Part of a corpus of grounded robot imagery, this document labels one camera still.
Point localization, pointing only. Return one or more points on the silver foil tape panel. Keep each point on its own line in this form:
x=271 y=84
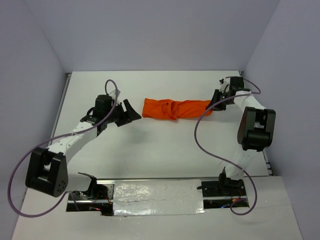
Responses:
x=157 y=198

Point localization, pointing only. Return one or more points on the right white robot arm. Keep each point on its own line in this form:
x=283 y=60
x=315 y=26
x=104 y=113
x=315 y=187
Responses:
x=256 y=128

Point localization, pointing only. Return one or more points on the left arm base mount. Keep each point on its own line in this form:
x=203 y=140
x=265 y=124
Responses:
x=98 y=197

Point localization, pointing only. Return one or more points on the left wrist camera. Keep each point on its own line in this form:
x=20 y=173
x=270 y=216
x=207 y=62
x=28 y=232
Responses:
x=114 y=94

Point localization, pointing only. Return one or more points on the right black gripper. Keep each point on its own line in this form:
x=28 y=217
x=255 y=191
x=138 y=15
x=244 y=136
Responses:
x=215 y=101

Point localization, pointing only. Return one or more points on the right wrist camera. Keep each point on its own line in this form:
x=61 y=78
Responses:
x=224 y=85

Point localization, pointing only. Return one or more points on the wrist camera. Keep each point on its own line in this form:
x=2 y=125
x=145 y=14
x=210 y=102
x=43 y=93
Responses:
x=224 y=85
x=114 y=94

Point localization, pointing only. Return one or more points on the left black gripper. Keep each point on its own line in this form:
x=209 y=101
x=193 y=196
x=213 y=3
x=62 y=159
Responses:
x=126 y=117

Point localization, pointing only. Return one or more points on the orange t-shirt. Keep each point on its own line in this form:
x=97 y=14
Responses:
x=167 y=109

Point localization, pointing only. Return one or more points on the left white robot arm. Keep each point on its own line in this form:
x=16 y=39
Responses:
x=47 y=170

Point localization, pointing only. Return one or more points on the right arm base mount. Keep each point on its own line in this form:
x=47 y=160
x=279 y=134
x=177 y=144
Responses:
x=223 y=192

